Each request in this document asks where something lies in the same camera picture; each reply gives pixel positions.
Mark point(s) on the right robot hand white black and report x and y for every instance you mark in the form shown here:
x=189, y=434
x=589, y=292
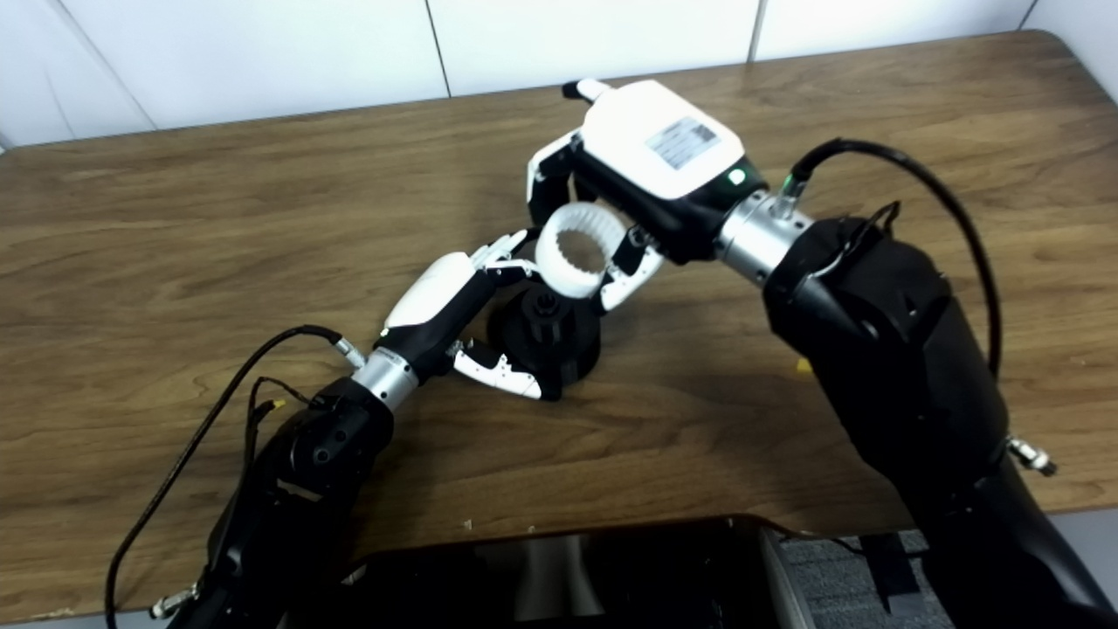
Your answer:
x=646, y=148

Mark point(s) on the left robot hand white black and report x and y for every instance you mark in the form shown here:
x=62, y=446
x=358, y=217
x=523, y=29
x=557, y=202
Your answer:
x=432, y=297

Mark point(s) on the round black part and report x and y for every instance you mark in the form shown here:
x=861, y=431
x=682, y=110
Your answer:
x=568, y=349

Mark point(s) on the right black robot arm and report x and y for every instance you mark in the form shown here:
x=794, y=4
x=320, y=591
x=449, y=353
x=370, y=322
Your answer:
x=900, y=367

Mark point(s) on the glossy black robot torso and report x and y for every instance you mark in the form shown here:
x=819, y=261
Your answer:
x=559, y=577

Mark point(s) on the white side panel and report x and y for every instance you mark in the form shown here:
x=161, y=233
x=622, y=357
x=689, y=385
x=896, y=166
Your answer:
x=1087, y=550

